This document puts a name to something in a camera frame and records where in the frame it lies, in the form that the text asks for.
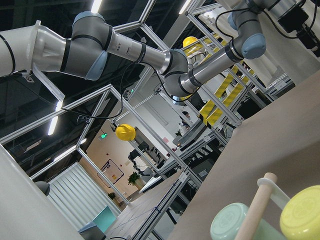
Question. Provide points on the yellow hard hat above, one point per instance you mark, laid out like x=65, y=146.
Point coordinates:
x=125, y=132

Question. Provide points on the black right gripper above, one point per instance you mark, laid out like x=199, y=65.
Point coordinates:
x=295, y=20

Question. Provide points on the white wire cup rack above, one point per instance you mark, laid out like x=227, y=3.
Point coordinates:
x=267, y=189

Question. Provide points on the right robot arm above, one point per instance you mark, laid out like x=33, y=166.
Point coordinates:
x=85, y=53

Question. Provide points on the yellow plastic cup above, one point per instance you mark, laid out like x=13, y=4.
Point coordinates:
x=300, y=218

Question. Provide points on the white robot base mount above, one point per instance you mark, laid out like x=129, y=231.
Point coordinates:
x=22, y=50

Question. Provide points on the green plastic cup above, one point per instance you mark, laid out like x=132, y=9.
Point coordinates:
x=228, y=221

